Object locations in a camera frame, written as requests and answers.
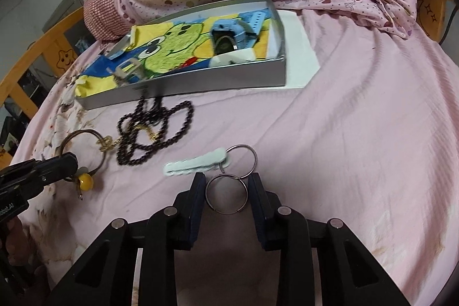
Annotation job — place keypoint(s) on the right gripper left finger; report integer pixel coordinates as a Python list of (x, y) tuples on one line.
[(189, 205)]

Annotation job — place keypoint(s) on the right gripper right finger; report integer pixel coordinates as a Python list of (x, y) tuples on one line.
[(264, 207)]

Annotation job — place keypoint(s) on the double silver key rings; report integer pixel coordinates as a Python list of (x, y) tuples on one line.
[(229, 183)]

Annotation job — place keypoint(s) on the pale green hair clip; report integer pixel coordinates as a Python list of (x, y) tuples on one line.
[(207, 162)]

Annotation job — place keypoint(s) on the pink floral bedsheet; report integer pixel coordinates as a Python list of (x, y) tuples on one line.
[(372, 139)]

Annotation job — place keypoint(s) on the grey cardboard box tray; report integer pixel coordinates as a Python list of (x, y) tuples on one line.
[(270, 73)]

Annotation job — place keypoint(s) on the grey claw hair clip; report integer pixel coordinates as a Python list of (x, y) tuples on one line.
[(128, 72)]

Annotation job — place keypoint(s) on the white box lid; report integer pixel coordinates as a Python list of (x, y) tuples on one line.
[(301, 61)]

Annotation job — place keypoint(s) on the blue kids smartwatch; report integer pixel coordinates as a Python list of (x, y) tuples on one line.
[(239, 32)]

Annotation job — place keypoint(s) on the red checked pillow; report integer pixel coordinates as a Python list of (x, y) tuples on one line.
[(108, 20)]

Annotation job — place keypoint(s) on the grey wall panel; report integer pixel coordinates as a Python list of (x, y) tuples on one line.
[(65, 8)]

